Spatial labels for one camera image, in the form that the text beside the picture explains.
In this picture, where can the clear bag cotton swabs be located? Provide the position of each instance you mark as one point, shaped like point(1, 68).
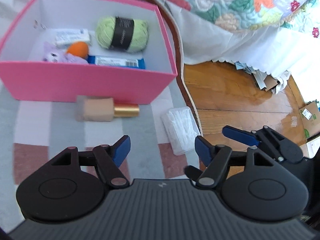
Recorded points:
point(181, 129)

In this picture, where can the foundation bottle gold cap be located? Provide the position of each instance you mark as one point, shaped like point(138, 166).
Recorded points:
point(90, 108)

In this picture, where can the purple plush toy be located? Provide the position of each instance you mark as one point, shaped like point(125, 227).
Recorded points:
point(54, 55)

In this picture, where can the cardboard box with label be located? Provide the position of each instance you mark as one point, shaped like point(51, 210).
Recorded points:
point(310, 119)

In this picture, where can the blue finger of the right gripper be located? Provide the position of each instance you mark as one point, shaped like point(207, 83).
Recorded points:
point(244, 137)

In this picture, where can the green yarn ball black label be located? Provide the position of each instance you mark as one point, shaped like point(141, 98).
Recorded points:
point(122, 34)

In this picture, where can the pink storage box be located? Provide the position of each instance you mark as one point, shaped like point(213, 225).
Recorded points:
point(27, 77)

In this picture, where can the blue packet white labels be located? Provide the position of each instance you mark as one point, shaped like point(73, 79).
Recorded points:
point(116, 62)

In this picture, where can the checked grey red rug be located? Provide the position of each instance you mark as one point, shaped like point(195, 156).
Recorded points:
point(32, 133)

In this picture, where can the white bed skirt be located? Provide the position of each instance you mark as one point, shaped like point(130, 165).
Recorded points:
point(271, 49)

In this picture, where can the white labelled packet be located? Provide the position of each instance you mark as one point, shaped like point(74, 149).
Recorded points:
point(66, 37)

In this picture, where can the cardboard scraps under bed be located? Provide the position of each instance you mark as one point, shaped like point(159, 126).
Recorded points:
point(263, 80)

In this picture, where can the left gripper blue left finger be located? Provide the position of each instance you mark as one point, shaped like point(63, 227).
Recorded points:
point(120, 150)

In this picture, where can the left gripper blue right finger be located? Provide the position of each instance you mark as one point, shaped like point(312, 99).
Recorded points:
point(204, 150)

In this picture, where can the orange makeup sponge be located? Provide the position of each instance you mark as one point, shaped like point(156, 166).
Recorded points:
point(80, 49)

